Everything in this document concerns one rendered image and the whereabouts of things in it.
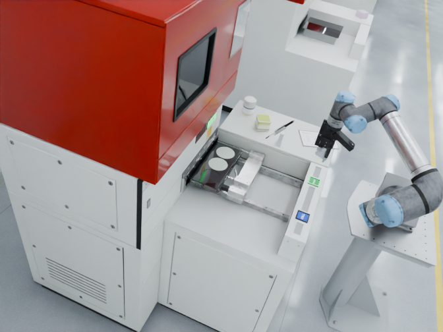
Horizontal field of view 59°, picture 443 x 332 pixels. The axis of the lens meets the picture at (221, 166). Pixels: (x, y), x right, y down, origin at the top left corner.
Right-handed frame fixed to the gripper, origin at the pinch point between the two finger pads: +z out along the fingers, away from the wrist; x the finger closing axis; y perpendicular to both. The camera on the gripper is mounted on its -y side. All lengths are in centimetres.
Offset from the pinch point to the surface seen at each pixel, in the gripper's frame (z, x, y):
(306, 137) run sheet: 13.8, -34.3, 12.2
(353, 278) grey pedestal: 76, -5, -41
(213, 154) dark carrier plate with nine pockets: 21, 0, 54
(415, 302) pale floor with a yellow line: 111, -36, -93
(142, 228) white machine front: 14, 66, 59
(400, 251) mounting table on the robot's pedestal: 29, 9, -48
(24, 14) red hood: -60, 66, 100
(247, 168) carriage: 22.6, -0.9, 34.7
